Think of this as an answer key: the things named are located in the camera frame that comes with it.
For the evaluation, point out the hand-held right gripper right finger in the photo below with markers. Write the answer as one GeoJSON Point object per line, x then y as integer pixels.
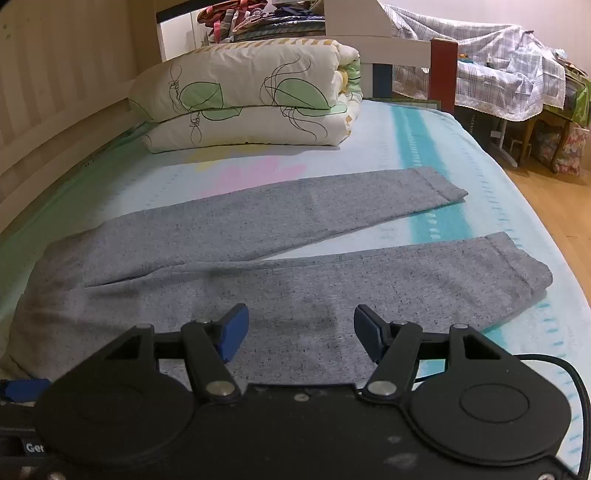
{"type": "Point", "coordinates": [369, 333]}

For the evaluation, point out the white table legs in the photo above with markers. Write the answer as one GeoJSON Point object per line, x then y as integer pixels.
{"type": "Point", "coordinates": [505, 143]}

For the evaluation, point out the plaid cloth cover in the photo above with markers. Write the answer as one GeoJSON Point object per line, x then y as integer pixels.
{"type": "Point", "coordinates": [485, 60]}

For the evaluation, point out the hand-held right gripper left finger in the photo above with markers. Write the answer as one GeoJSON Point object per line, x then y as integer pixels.
{"type": "Point", "coordinates": [233, 333]}

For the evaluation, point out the pile of colourful clothes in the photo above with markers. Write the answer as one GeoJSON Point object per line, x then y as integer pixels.
{"type": "Point", "coordinates": [231, 21]}

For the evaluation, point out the grey pants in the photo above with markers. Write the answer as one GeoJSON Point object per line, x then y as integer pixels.
{"type": "Point", "coordinates": [277, 221]}

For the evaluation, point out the floral bag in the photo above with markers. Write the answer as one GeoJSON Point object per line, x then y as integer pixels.
{"type": "Point", "coordinates": [569, 150]}

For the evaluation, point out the turquoise striped bed blanket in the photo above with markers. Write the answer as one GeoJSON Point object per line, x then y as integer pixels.
{"type": "Point", "coordinates": [415, 138]}

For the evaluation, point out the dark blue panel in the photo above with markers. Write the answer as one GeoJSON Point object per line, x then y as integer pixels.
{"type": "Point", "coordinates": [382, 81]}

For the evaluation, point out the red-brown wooden post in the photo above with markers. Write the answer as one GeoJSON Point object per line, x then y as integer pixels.
{"type": "Point", "coordinates": [443, 74]}

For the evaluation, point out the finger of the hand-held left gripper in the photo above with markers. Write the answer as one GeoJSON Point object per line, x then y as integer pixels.
{"type": "Point", "coordinates": [23, 390]}

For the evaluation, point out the white wooden furniture frame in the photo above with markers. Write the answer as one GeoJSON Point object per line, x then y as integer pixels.
{"type": "Point", "coordinates": [355, 18]}

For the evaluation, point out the folded leaf-print quilt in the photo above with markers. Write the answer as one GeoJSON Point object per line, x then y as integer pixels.
{"type": "Point", "coordinates": [240, 83]}

